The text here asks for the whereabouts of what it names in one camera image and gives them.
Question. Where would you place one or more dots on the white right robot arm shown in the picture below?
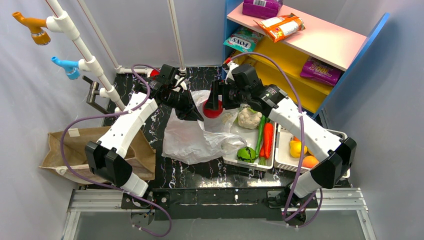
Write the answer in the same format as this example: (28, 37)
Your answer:
(335, 155)

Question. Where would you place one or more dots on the aluminium base frame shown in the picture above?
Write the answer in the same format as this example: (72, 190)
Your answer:
(214, 203)

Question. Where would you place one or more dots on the yellow pear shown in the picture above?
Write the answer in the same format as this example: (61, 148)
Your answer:
(295, 148)

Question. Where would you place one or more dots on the orange peach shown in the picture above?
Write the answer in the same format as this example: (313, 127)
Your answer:
(309, 161)

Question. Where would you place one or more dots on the dark metal hook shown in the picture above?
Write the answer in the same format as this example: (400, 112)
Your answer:
(94, 91)

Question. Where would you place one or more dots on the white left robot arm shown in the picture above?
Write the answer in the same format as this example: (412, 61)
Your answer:
(106, 156)

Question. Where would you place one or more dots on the colourful wooden shelf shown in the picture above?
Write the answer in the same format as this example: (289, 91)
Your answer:
(332, 44)

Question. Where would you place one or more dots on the purple snack bag right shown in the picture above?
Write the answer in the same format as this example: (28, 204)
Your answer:
(321, 72)

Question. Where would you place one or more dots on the blue pipe hook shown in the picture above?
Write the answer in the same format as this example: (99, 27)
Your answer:
(71, 68)

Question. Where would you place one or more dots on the green watermelon toy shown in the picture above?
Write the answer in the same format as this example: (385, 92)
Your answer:
(246, 154)

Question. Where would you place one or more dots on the orange carrot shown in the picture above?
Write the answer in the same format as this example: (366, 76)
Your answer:
(267, 143)

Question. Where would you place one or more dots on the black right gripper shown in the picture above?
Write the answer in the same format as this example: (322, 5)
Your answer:
(219, 94)

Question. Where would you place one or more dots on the brown paper bag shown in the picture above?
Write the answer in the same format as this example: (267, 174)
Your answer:
(140, 155)

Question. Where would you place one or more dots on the green chili pepper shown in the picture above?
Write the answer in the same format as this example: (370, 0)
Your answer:
(260, 128)

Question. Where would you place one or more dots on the orange pipe hook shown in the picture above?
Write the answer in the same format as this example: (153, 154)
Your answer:
(36, 27)

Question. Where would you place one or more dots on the white plastic grocery bag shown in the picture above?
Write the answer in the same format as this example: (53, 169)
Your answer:
(193, 142)

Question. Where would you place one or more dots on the purple snack bag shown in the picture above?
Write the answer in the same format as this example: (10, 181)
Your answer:
(321, 72)
(263, 9)

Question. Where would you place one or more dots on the purple snack bag top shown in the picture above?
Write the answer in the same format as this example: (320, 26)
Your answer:
(263, 9)

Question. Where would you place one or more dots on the orange snack bag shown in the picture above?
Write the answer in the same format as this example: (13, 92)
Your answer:
(281, 27)

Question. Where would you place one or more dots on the red pepper toy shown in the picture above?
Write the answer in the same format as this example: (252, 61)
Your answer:
(154, 72)

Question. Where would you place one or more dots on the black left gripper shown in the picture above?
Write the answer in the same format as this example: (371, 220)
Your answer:
(180, 103)

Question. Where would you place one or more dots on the white cauliflower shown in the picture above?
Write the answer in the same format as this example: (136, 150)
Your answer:
(248, 118)

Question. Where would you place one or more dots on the green Fox's candy bag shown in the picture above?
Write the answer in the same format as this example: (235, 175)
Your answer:
(243, 39)

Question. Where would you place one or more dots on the white pvc pipe rack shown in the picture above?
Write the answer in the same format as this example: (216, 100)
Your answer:
(61, 22)

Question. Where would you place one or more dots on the red apple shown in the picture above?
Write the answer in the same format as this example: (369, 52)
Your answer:
(211, 113)

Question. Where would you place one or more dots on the white vegetable basket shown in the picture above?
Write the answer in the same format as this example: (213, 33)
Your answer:
(250, 136)

